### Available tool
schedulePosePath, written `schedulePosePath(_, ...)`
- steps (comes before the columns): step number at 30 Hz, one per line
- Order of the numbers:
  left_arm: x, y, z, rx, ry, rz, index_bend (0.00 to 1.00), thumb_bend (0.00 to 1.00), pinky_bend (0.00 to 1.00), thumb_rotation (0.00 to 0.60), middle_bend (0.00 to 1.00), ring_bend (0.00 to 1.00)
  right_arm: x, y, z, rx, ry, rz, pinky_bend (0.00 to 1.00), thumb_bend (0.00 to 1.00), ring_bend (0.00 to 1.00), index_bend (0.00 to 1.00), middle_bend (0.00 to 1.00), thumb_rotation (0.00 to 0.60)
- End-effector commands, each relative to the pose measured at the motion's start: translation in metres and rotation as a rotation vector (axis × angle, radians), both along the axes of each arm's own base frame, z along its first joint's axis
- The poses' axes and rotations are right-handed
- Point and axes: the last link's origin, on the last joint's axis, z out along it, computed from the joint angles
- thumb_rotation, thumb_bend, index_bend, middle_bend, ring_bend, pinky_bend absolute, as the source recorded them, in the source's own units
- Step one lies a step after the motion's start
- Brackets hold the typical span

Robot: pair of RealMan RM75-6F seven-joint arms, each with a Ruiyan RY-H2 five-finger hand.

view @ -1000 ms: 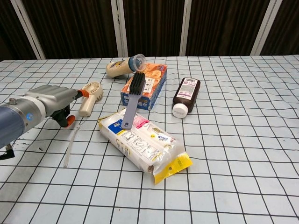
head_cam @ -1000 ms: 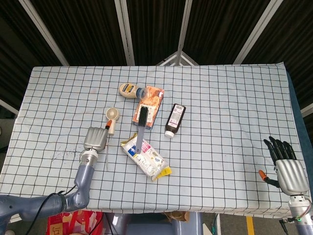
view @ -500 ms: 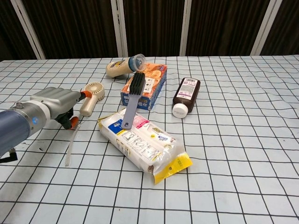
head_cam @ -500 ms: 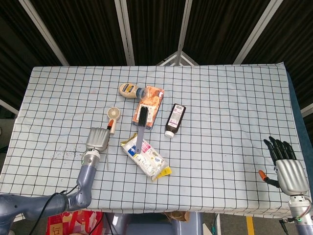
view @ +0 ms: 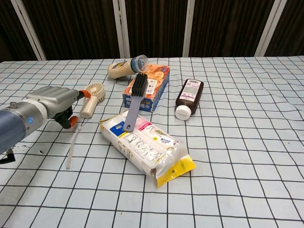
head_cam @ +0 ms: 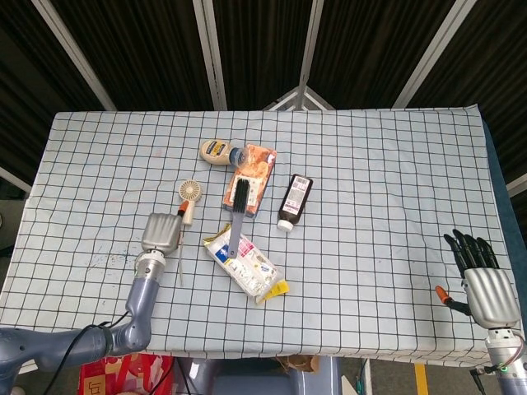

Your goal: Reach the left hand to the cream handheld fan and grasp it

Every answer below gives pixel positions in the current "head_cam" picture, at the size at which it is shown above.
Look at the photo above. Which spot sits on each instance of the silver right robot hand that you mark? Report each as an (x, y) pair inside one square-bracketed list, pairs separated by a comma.
[(490, 296)]

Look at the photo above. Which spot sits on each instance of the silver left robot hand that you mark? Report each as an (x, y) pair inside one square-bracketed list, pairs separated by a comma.
[(161, 232)]

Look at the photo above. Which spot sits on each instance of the cream handheld fan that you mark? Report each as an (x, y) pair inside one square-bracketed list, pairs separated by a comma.
[(191, 191)]

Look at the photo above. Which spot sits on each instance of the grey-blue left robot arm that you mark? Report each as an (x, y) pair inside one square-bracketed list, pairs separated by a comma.
[(140, 296)]

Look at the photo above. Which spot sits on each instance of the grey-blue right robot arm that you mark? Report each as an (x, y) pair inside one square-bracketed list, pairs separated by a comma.
[(508, 362)]

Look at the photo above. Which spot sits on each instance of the grey brush black bristles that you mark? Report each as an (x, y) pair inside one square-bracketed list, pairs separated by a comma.
[(234, 234)]

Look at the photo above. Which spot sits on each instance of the white yellow wipes pack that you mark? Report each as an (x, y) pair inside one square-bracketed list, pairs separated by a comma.
[(247, 267)]

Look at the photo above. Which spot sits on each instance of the mayonnaise squeeze bottle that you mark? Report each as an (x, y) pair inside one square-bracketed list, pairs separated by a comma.
[(214, 151)]

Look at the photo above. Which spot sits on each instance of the orange blue cracker box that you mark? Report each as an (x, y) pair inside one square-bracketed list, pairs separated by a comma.
[(257, 164)]

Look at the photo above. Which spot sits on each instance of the brown bottle white cap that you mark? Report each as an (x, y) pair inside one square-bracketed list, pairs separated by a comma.
[(294, 201)]

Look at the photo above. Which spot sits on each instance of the red printed bag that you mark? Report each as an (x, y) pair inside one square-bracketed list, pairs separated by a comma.
[(119, 374)]

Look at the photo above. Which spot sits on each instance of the blue checked tablecloth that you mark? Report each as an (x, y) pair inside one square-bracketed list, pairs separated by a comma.
[(370, 205)]

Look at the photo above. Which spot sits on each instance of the white partition support foot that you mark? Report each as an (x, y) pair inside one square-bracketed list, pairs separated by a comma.
[(284, 98)]

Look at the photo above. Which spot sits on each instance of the white partition frame post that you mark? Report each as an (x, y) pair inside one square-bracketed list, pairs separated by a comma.
[(518, 185), (14, 179), (311, 41), (432, 53), (74, 57), (210, 53)]

